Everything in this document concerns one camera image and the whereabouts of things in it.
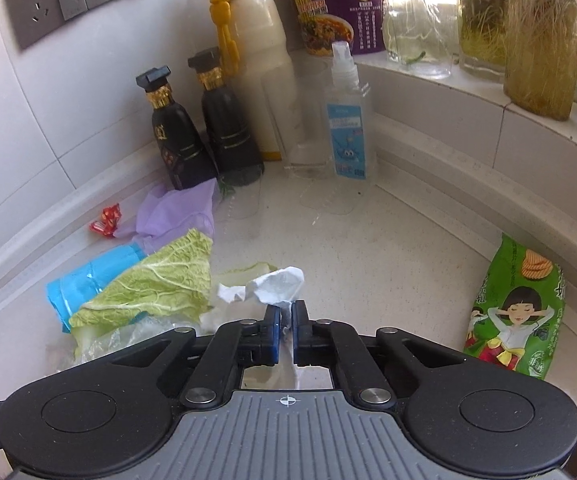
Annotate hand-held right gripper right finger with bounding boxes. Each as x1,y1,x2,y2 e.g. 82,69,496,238
291,301,489,408

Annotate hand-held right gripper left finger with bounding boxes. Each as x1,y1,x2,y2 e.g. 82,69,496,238
83,306,282,409

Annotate white paper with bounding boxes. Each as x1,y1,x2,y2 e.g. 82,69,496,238
246,266,305,311

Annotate green chips packet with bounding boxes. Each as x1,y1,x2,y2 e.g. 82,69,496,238
463,233,568,382

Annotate small white tissue piece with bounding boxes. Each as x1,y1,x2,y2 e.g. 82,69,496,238
217,284,247,305

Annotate large napa cabbage leaf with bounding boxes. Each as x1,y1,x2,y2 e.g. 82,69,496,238
68,228,215,332

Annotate purple plastic bag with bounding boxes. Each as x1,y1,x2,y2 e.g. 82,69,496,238
118,180,219,256

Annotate clear plastic bag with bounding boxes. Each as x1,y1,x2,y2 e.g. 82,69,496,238
46,310,182,367

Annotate red candy wrapper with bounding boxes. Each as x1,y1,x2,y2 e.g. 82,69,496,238
89,203,122,237

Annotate black bottle with gold neck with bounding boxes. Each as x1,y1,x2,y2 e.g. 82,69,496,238
187,47,265,175
136,66,219,192

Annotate clear plastic container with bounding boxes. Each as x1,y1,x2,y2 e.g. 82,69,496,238
263,57,335,172

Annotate clear spray bottle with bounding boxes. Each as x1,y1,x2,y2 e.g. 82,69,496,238
323,41,378,181

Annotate white bottle with yellow cap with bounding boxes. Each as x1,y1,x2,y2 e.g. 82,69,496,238
208,0,300,162

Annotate glass jar with green sprouts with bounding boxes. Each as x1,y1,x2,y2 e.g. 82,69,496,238
383,0,455,81

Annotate purple instant noodle cup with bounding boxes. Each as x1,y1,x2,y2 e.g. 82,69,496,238
282,0,387,57

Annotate glass jar with roots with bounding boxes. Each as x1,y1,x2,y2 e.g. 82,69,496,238
503,0,577,122
457,0,517,84

